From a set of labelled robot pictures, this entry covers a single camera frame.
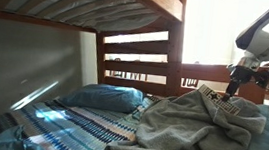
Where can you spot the striped bunk mattress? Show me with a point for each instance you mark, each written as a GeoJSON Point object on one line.
{"type": "Point", "coordinates": [81, 2]}

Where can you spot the blue pillow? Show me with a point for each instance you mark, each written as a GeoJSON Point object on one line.
{"type": "Point", "coordinates": [105, 97]}

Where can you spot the wooden bunk bed frame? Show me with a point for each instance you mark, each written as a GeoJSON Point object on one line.
{"type": "Point", "coordinates": [173, 72]}

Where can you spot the crumpled blue cloth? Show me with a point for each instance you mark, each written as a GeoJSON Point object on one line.
{"type": "Point", "coordinates": [17, 141]}

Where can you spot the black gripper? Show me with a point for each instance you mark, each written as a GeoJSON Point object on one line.
{"type": "Point", "coordinates": [250, 75]}

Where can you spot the grey towel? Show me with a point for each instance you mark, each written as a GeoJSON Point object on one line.
{"type": "Point", "coordinates": [195, 131]}

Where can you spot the patterned striped bedspread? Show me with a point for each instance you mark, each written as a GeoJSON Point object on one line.
{"type": "Point", "coordinates": [78, 129]}

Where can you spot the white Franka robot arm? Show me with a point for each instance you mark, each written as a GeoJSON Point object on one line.
{"type": "Point", "coordinates": [261, 44]}

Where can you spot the grey remote control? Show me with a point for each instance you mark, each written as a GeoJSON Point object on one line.
{"type": "Point", "coordinates": [219, 100]}

